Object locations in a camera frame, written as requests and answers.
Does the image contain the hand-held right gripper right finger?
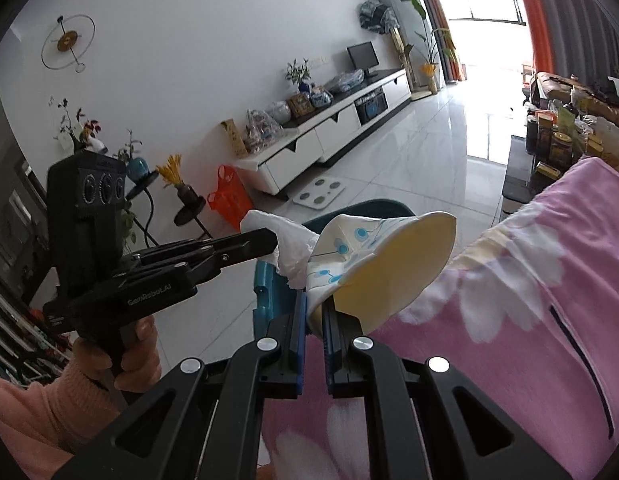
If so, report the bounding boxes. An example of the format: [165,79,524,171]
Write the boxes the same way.
[322,300,573,480]

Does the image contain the dark wall shelf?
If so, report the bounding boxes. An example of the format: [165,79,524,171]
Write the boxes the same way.
[0,70,56,377]

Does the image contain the plastic wrapped ornament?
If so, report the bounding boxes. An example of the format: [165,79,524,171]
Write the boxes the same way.
[246,109,286,155]

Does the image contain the small plant in porcelain vase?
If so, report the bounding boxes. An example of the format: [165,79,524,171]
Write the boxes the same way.
[284,58,313,94]

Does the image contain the yellow patterned box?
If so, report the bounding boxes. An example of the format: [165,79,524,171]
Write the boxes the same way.
[220,119,250,159]

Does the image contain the white bathroom scale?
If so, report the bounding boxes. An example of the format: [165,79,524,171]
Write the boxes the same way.
[292,177,348,207]

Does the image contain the orange plastic bag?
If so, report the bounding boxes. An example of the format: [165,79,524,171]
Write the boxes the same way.
[208,164,253,226]

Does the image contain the white standing air conditioner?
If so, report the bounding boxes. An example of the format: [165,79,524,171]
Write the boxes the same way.
[371,0,447,92]

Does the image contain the green brown sofa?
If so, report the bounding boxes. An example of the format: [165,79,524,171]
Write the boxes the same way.
[532,71,619,129]

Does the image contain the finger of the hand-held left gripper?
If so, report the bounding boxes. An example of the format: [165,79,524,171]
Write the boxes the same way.
[121,239,216,262]
[136,227,281,285]

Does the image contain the teal chair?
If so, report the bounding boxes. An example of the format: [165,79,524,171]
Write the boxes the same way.
[254,200,415,333]

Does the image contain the yellow flowers in dark vase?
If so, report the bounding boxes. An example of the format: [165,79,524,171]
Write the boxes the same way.
[156,154,203,206]

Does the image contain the black tiered plant stand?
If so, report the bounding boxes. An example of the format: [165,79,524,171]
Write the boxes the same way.
[124,170,213,252]

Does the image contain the small green leafy plant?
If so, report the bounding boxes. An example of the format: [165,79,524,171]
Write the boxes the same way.
[120,200,138,254]

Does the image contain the floral paper cup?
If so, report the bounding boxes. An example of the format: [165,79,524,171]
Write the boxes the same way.
[306,211,457,339]

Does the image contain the dark coffee table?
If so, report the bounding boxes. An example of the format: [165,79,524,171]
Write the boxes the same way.
[500,132,563,213]

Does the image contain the thin dark stick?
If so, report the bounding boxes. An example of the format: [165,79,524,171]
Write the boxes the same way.
[548,304,616,438]

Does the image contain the tall plant in yellow pot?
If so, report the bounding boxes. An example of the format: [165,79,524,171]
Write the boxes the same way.
[399,0,459,94]

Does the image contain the plastic wrapped flat dish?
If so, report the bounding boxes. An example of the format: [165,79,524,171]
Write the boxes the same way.
[323,71,365,94]

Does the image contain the plant in teal vase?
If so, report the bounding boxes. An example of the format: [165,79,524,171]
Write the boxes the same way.
[117,130,151,184]

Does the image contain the blue patterned cloth bundle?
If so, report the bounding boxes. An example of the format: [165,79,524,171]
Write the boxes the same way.
[358,1,398,34]

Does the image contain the black built-in oven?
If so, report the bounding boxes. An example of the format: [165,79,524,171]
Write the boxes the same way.
[354,89,389,124]

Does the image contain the gold decorative box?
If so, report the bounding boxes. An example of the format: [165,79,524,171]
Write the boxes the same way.
[288,92,315,119]

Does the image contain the person's left forearm pink sleeve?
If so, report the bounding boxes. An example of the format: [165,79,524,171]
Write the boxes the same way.
[0,360,128,472]

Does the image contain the orange grey wide curtain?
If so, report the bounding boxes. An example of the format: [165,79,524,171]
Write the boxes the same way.
[509,0,619,82]

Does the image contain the dried branches in vase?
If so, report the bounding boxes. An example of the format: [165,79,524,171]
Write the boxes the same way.
[48,96,110,156]

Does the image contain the orange grey narrow curtain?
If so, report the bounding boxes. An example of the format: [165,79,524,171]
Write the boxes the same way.
[412,0,468,84]

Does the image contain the group of jars and boxes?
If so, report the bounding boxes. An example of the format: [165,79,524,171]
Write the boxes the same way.
[523,100,619,182]

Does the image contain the white long media cabinet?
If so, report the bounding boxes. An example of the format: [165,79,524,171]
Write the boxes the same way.
[232,67,413,196]

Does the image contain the person's left hand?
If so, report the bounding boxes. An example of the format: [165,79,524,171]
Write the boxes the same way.
[72,314,163,392]

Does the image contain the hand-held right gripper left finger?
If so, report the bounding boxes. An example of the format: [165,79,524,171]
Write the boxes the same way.
[52,294,310,480]

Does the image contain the white tissue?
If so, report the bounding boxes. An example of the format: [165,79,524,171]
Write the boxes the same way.
[240,210,321,291]

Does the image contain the gold floor stand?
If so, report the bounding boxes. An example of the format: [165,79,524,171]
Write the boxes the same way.
[392,27,418,89]

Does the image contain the round metal wall clock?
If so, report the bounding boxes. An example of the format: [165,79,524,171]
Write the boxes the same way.
[42,13,97,74]

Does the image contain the pink floral blanket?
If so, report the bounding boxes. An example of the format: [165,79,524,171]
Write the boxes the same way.
[260,155,619,480]

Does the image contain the black monitor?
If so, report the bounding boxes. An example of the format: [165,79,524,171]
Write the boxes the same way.
[346,42,381,79]

